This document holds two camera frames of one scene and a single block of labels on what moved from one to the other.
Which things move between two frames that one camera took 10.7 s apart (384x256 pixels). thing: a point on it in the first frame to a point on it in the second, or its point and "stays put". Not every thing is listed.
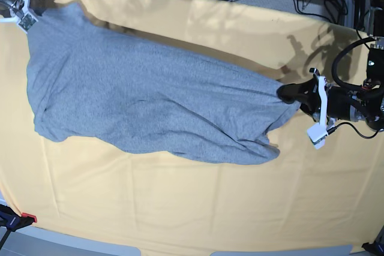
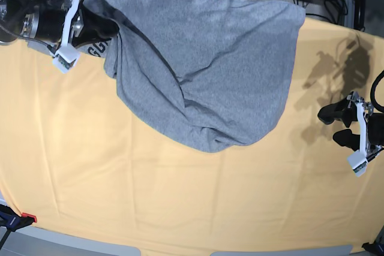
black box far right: (359, 13) stays put
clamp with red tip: (12, 221) stays put
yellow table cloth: (114, 190) stays put
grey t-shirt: (94, 84) to (207, 73)
